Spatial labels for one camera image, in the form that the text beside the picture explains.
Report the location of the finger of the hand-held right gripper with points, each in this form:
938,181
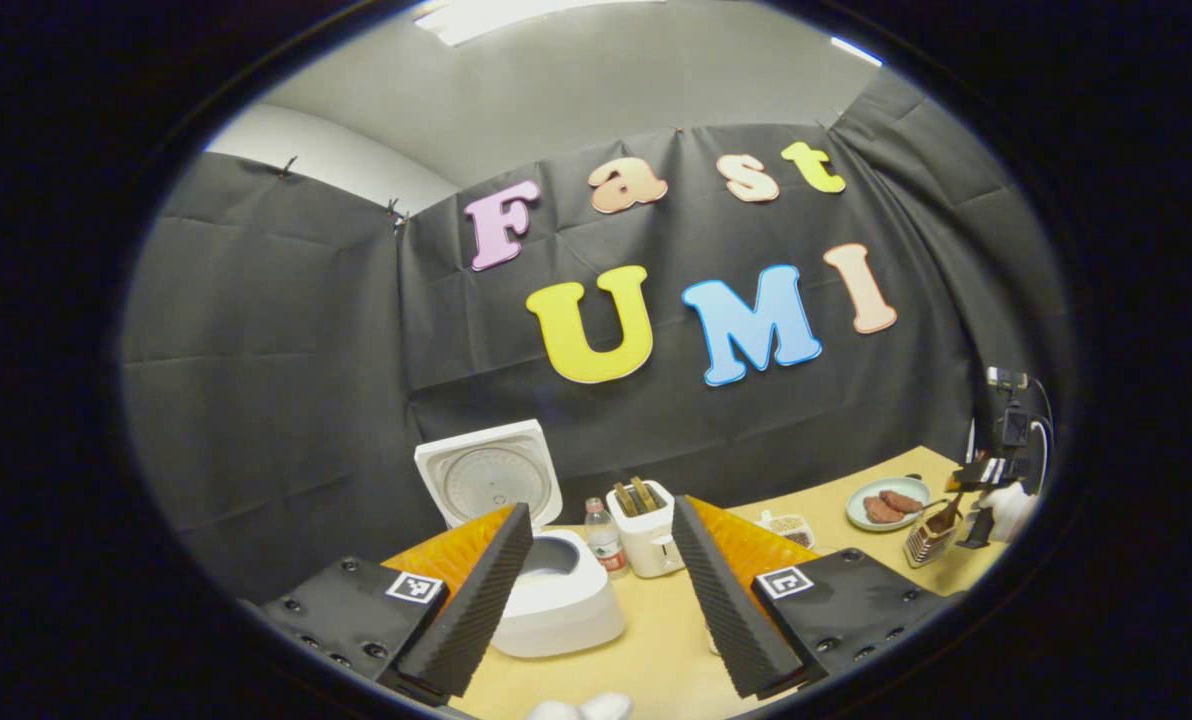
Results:
976,473
978,528

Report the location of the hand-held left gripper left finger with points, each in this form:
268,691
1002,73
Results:
476,610

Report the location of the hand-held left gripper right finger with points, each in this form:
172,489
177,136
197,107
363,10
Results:
726,610

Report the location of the white rice cooker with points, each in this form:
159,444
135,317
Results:
566,620

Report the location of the red steak piece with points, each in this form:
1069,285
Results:
881,511
903,500

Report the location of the white toaster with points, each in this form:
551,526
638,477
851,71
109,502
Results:
651,545

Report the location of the white divided bean dish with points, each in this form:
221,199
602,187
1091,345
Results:
791,528

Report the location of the pale green plate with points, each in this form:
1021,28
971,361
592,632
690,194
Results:
861,500

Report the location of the clear plastic water bottle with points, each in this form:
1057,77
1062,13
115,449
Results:
606,545

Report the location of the brown toast slice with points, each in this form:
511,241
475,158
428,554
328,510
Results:
625,500
646,494

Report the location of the black backdrop cloth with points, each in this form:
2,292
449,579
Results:
306,400

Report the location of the ceiling light panel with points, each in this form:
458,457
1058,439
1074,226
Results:
856,51
536,18

